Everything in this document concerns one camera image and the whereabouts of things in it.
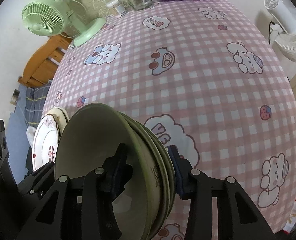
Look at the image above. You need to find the white plastic bag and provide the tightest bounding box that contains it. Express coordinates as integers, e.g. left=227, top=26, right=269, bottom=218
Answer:
left=26, top=126, right=36, bottom=145

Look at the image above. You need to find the red pattern white plate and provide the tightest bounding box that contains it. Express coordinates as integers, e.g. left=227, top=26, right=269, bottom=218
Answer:
left=32, top=115, right=60, bottom=171

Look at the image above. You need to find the green desk fan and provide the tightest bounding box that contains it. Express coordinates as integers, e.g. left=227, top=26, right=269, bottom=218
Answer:
left=22, top=0, right=106, bottom=47

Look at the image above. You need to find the cotton swab container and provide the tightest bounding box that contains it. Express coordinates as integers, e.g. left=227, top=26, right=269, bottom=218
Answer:
left=106, top=0, right=127, bottom=17

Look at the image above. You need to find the pink checkered tablecloth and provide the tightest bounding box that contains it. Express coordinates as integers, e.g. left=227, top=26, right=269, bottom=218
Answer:
left=43, top=0, right=296, bottom=232

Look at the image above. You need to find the grey plaid cloth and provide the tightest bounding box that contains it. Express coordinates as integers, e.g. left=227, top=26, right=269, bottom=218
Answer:
left=24, top=83, right=51, bottom=128

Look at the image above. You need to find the wooden chair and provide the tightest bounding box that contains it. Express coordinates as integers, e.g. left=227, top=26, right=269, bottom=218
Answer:
left=17, top=35, right=73, bottom=88

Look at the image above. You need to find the ceramic bowl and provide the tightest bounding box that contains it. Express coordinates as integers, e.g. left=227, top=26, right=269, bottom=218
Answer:
left=55, top=103, right=161, bottom=239
left=120, top=113, right=170, bottom=239
left=136, top=121, right=176, bottom=216

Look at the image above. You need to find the white standing fan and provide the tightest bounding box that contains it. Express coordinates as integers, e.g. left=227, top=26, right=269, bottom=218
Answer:
left=264, top=0, right=296, bottom=62

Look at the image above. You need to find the round yellow flower plate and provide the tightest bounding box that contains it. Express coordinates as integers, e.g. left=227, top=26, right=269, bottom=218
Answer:
left=47, top=107, right=69, bottom=134

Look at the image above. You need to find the wall socket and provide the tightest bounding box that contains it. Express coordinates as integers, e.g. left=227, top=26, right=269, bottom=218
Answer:
left=10, top=89, right=20, bottom=105

